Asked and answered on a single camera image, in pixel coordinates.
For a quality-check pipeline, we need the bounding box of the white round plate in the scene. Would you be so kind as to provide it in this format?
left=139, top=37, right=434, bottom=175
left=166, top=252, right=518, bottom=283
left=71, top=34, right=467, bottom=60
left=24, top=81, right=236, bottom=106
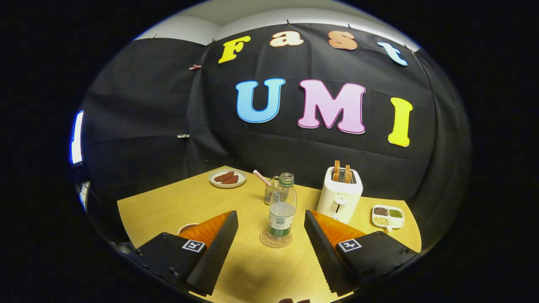
left=209, top=168, right=247, bottom=189

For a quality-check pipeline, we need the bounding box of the clear plastic bottle green ring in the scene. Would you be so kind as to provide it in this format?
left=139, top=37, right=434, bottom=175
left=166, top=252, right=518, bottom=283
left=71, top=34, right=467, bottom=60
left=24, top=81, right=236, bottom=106
left=267, top=173, right=298, bottom=241

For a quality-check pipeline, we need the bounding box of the bright lit panel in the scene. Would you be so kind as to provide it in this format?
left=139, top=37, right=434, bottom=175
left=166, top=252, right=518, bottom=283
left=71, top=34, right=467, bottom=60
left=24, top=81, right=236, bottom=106
left=69, top=109, right=85, bottom=165

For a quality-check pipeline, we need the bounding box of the small ribbed glass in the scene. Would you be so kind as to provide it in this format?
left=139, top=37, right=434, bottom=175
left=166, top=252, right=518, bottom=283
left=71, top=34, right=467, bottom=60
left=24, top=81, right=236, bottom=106
left=264, top=176, right=280, bottom=205

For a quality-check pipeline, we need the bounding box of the white divided dish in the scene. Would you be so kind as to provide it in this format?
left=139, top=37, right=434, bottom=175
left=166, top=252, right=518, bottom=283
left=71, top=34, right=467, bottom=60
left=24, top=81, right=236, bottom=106
left=371, top=205, right=405, bottom=231

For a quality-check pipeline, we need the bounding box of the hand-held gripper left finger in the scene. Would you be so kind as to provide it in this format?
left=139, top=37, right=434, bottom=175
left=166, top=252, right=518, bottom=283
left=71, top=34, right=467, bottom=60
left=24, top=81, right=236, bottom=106
left=135, top=210, right=239, bottom=296

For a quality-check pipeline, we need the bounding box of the white toaster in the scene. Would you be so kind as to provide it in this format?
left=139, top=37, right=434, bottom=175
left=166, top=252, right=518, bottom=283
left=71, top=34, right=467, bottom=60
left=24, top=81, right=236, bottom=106
left=316, top=167, right=363, bottom=224

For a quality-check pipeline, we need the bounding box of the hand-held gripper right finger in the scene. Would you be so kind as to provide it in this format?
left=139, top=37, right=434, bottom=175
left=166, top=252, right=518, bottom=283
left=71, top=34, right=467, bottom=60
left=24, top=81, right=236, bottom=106
left=304, top=210, right=418, bottom=297

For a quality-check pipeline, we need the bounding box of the wooden table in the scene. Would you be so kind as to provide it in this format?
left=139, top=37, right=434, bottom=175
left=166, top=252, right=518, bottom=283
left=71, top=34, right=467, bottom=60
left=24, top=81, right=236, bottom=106
left=117, top=165, right=422, bottom=303

